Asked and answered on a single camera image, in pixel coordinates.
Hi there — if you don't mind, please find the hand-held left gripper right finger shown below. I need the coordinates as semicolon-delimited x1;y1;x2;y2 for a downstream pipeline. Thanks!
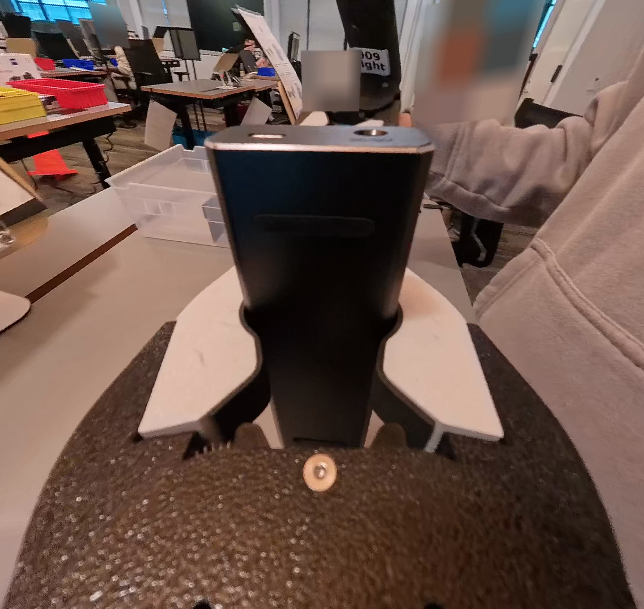
376;266;505;453

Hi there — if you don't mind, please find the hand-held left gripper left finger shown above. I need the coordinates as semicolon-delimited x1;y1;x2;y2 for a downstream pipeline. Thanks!
137;266;265;440

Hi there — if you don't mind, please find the black metal power bank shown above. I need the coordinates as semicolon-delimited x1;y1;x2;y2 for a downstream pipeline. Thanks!
205;125;435;450

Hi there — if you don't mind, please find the person's right forearm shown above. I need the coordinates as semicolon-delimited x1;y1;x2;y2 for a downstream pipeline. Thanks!
427;82;630;228

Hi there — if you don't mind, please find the white poster on wooden stand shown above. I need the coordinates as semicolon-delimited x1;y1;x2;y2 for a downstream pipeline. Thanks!
231;8;306;119

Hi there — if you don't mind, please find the black office chair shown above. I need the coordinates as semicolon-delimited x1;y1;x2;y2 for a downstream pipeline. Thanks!
450;214;504;268

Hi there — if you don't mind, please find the person's beige hoodie torso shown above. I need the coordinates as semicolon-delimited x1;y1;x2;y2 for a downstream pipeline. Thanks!
473;86;644;609

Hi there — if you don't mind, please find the white paper sheet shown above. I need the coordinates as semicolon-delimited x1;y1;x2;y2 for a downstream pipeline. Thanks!
241;98;273;128
145;101;178;151

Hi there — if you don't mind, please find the clear plastic bin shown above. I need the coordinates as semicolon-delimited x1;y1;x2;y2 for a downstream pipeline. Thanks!
106;144;225;247

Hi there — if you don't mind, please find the wooden desk with black legs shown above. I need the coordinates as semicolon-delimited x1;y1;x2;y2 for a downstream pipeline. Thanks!
141;78;280;134

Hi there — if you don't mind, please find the black stand panel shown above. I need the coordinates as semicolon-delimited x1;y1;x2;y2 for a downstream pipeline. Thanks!
168;28;201;62

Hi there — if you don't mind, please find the white door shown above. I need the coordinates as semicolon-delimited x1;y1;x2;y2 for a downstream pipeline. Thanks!
528;0;612;112

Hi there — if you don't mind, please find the blue storage bin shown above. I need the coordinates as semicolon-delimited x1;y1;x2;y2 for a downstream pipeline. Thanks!
171;116;210;150

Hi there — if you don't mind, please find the wooden document holder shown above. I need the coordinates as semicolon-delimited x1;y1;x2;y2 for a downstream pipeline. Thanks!
0;156;49;260

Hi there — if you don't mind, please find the orange traffic cone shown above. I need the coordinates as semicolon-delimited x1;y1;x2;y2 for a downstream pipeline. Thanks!
27;149;79;180

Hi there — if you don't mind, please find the long table with black legs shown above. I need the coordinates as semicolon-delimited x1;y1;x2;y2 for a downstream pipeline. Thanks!
0;101;133;188

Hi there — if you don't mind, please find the red plastic bin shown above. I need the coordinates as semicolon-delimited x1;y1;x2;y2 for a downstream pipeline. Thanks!
6;78;108;110

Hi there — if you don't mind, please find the yellow plastic bin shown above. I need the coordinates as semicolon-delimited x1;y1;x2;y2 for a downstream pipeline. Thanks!
0;87;47;125

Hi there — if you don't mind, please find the white printed carton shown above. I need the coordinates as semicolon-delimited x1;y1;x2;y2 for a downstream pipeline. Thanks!
0;53;41;85

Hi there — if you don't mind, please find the black wall monitor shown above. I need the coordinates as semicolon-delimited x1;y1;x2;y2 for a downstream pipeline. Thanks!
183;0;265;54

